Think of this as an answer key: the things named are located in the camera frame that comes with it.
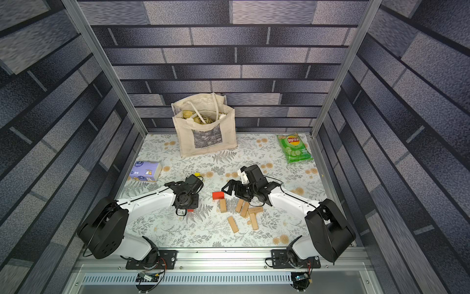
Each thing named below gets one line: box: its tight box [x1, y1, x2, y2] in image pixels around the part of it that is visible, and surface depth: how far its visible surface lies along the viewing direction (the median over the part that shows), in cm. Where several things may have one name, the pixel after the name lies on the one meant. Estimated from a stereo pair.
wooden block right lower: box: [249, 212, 259, 231], surface depth 85 cm
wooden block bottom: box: [227, 215, 240, 234], surface depth 85 cm
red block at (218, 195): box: [212, 191, 225, 200], surface depth 93 cm
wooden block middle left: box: [236, 198, 245, 214], surface depth 90 cm
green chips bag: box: [276, 132, 314, 164], surface depth 107 cm
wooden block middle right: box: [241, 201, 250, 217], surface depth 89 cm
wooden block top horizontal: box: [247, 207, 264, 214], surface depth 88 cm
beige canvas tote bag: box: [171, 92, 238, 159], surface depth 100 cm
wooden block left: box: [220, 198, 228, 214], surface depth 89 cm
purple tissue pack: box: [128, 161, 163, 182], surface depth 97 cm
